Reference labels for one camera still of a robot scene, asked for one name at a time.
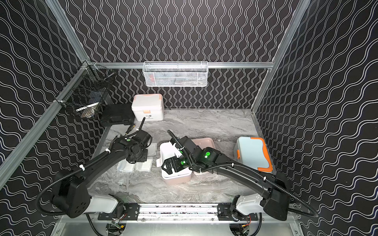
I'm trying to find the white tray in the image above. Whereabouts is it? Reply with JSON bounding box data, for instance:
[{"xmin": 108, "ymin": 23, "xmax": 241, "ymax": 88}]
[{"xmin": 156, "ymin": 142, "xmax": 193, "ymax": 185}]

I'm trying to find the pink first aid box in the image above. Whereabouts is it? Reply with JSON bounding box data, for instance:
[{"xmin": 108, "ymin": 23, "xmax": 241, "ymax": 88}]
[{"xmin": 156, "ymin": 138, "xmax": 215, "ymax": 185}]

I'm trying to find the white first aid box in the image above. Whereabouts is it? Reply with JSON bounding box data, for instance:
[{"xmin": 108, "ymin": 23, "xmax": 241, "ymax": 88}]
[{"xmin": 132, "ymin": 93, "xmax": 164, "ymax": 122}]

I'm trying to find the light blue first aid box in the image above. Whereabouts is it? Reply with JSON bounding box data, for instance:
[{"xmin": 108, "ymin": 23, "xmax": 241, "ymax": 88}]
[{"xmin": 233, "ymin": 137, "xmax": 273, "ymax": 173}]

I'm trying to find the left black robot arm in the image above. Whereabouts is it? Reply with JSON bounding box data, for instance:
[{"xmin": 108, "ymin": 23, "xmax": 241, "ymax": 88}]
[{"xmin": 35, "ymin": 126, "xmax": 152, "ymax": 218}]

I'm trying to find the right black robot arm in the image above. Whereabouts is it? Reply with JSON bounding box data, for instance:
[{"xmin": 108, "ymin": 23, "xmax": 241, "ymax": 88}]
[{"xmin": 161, "ymin": 130, "xmax": 319, "ymax": 221}]

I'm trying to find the black plastic tool case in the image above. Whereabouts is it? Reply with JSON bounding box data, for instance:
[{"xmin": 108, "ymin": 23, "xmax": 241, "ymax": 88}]
[{"xmin": 100, "ymin": 103, "xmax": 135, "ymax": 127}]

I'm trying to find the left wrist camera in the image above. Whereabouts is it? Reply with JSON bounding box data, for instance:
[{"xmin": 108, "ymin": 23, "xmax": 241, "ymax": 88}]
[{"xmin": 133, "ymin": 130, "xmax": 152, "ymax": 148}]

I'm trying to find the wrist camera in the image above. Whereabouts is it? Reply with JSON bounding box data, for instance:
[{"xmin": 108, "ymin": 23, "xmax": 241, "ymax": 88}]
[
  {"xmin": 133, "ymin": 130, "xmax": 152, "ymax": 148},
  {"xmin": 175, "ymin": 136, "xmax": 197, "ymax": 155}
]

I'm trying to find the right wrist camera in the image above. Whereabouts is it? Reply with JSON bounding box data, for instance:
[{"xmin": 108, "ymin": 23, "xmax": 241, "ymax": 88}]
[{"xmin": 175, "ymin": 136, "xmax": 197, "ymax": 155}]

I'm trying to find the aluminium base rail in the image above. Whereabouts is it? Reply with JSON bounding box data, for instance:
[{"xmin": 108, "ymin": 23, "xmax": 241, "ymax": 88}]
[{"xmin": 58, "ymin": 202, "xmax": 296, "ymax": 222}]

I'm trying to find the black wire wall basket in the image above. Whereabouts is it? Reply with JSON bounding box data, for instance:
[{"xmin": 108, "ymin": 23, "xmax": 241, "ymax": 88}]
[{"xmin": 57, "ymin": 61, "xmax": 116, "ymax": 120}]

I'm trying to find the white wire wall basket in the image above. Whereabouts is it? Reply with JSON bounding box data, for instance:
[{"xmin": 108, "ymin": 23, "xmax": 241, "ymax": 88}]
[{"xmin": 142, "ymin": 61, "xmax": 209, "ymax": 87}]

